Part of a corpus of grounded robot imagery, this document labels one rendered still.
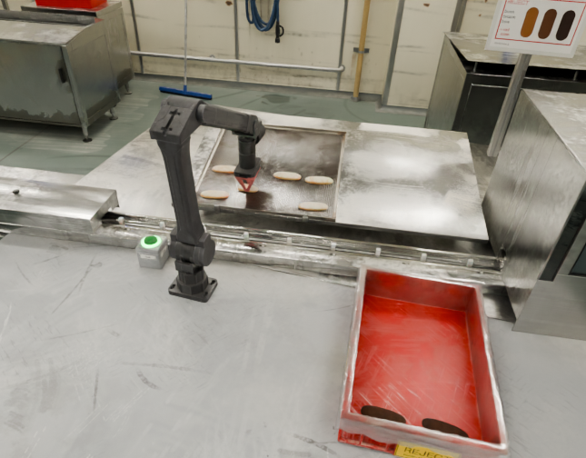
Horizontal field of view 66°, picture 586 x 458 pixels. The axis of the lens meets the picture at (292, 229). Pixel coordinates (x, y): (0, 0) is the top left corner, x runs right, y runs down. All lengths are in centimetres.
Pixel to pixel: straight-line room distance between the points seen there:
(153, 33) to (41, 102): 169
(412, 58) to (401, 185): 313
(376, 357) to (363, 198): 61
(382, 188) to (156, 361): 94
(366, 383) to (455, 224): 67
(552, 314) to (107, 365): 112
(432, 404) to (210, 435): 50
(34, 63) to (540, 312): 371
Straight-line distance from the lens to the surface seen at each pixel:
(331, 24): 492
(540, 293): 129
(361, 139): 184
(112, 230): 154
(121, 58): 495
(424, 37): 466
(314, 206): 150
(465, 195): 168
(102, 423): 112
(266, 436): 104
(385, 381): 114
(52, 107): 418
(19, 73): 421
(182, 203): 112
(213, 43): 520
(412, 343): 123
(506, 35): 207
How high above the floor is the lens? 174
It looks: 37 degrees down
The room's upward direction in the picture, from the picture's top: 3 degrees clockwise
